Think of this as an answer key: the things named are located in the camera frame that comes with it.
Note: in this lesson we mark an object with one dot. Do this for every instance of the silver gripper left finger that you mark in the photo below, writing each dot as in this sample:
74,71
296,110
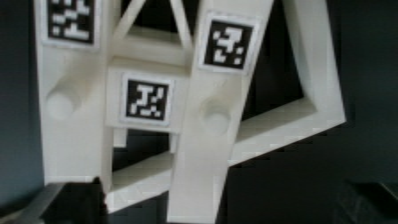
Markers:
69,204

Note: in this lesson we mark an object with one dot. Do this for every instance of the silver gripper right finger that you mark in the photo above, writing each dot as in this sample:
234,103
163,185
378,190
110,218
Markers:
367,204

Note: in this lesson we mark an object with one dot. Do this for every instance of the white chair seat part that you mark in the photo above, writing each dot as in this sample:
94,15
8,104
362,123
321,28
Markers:
285,126

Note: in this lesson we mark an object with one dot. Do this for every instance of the white chair back frame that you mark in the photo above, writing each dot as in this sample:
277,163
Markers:
143,91

